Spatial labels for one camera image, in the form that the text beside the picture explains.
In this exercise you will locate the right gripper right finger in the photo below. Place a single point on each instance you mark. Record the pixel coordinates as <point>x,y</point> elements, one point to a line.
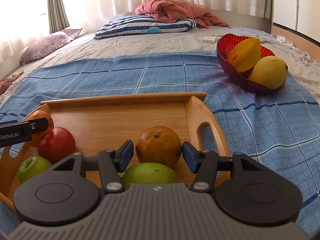
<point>205,164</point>

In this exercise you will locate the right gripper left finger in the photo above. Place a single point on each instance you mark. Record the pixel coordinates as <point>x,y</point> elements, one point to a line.
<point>109,163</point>

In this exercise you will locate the orange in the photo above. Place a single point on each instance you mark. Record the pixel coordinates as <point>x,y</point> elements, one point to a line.
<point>159,144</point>
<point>38,133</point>

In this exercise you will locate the large green apple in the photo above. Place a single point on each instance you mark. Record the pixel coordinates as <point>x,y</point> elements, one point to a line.
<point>148,173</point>

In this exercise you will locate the red apple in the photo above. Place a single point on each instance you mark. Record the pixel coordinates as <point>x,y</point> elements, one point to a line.
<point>57,145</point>

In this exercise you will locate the wooden serving tray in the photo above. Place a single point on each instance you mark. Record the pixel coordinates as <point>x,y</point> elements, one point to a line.
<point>106,122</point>

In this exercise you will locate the pink clothes at left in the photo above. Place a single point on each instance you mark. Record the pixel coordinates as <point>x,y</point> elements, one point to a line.
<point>6,83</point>

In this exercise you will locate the blue checked cloth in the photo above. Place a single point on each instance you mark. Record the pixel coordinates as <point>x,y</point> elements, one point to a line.
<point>281,130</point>

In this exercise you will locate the purple pillow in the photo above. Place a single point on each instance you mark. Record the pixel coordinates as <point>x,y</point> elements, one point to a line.
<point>48,44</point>

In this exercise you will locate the yellow mango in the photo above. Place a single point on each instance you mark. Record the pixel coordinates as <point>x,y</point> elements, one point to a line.
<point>269,71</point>

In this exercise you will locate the orange starfruit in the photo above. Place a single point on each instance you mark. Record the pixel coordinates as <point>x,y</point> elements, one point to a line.
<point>245,54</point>

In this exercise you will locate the green drape curtain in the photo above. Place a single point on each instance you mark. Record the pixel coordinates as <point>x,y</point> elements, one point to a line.
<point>57,17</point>

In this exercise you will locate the red glass fruit bowl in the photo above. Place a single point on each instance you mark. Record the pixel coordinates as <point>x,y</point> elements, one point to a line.
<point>224,46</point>

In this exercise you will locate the white box on bed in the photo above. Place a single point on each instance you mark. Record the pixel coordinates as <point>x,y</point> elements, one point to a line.
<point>211,39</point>

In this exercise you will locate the blue striped pillow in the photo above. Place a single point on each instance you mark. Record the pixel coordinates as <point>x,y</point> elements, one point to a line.
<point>142,24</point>

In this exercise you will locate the white crumpled cloth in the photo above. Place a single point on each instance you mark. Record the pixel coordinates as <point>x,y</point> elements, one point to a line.
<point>285,41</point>

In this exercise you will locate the pink blanket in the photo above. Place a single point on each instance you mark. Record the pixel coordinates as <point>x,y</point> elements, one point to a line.
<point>170,11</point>

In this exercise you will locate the white wardrobe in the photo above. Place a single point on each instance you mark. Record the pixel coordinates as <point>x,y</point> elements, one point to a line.
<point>301,16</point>

